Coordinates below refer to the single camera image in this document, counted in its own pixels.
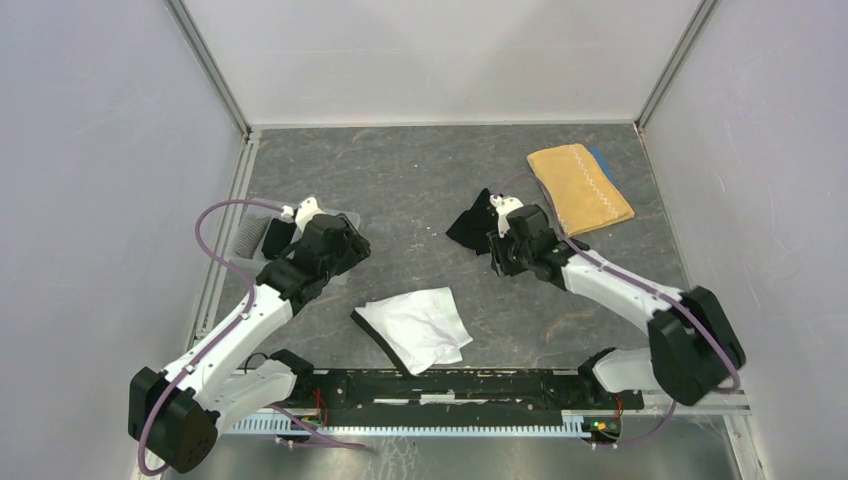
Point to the white underwear black waistband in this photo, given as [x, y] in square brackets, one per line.
[416, 330]

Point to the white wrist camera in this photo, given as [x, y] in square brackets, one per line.
[503, 206]
[301, 214]

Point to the clear plastic organizer box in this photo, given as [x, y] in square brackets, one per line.
[279, 272]

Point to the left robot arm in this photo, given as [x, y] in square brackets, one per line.
[178, 413]

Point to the black underwear beige waistband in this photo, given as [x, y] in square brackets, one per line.
[277, 238]

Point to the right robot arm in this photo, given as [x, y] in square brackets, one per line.
[692, 349]

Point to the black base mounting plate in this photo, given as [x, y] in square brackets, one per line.
[453, 397]

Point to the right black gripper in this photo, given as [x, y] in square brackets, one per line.
[497, 246]

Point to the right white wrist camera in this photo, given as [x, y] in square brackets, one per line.
[503, 206]

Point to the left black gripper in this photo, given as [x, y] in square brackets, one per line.
[356, 247]

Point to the folded yellow towel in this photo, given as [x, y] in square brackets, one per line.
[583, 196]

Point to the blue cloth under towel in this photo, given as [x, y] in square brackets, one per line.
[603, 165]

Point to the grey striped rolled cloth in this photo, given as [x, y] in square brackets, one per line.
[249, 235]

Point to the aluminium frame rail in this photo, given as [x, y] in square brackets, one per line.
[276, 420]

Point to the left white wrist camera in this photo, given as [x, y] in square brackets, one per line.
[301, 214]

